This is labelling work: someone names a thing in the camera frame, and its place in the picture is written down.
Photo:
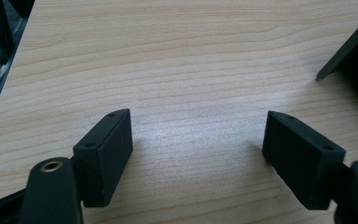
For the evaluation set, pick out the black metal stand bar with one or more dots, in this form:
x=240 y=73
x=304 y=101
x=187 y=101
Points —
x=2 y=34

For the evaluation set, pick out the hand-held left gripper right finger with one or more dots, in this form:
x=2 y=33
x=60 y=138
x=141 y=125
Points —
x=301 y=161

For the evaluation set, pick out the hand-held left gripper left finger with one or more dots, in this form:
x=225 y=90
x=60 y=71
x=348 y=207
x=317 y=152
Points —
x=105 y=161

